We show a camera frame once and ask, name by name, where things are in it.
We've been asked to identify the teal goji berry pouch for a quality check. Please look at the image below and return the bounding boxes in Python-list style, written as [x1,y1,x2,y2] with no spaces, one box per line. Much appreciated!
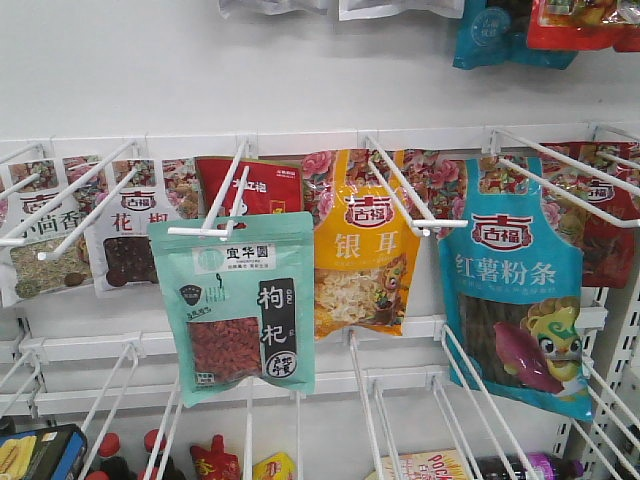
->
[148,212,315,407]

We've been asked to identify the black blue biscuit box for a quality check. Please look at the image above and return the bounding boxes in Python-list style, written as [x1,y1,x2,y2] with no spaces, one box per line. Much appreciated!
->
[1,424,87,480]

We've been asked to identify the yellow white fungus pouch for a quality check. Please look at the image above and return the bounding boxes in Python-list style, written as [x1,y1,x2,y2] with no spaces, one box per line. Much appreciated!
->
[302,149,420,338]

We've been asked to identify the red Dahongpao seasoning pouch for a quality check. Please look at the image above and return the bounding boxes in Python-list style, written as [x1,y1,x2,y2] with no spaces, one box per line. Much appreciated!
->
[195,156,303,216]

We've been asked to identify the white peg hook centre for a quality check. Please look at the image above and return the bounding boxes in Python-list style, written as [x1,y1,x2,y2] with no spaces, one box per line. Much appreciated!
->
[167,139,251,240]

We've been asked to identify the white peg hook right-centre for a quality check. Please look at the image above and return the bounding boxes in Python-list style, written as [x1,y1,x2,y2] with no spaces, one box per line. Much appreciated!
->
[364,134,468,237]

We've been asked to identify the blue sweet potato noodle pouch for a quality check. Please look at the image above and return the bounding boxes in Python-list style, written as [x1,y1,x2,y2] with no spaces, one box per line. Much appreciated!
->
[439,158,592,421]

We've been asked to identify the white Sichuan pepper pouch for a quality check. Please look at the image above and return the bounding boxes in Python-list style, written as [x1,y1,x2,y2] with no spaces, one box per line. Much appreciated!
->
[85,158,200,298]

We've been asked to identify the yellow snack packet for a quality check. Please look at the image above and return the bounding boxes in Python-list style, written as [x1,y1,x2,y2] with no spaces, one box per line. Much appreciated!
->
[252,452,296,480]

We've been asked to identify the red spout sauce pouch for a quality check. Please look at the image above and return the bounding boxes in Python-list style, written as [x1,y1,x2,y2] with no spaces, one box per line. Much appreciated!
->
[190,434,241,480]

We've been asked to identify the Pocky snack box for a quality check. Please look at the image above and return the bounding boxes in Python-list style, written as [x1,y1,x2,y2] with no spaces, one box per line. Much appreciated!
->
[377,448,476,480]

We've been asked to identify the blue pouch top right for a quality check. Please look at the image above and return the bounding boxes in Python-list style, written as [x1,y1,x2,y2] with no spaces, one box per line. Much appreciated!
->
[453,0,578,70]

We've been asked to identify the red chili pouch right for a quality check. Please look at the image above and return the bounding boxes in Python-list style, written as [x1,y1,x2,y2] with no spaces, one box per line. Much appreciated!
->
[544,142,639,288]

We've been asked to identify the white fennel seed pouch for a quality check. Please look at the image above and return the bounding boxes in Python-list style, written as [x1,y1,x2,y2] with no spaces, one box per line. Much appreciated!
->
[1,174,91,306]

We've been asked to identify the white peg hook left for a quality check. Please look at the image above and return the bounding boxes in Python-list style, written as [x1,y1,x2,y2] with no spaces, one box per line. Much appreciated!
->
[1,139,137,250]

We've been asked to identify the red-capped soy sauce bottle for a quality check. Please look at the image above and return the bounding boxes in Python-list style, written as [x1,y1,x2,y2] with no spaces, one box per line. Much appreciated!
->
[93,432,137,480]

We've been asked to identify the white peg hook far right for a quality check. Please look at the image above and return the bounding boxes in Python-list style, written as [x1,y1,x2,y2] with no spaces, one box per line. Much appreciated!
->
[489,127,639,229]

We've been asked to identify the dark purple-label bottle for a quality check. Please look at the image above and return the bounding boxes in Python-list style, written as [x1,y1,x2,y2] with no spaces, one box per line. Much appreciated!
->
[472,451,586,480]

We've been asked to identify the red pouch top right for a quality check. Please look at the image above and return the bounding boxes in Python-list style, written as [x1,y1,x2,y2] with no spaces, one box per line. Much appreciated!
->
[527,0,639,53]

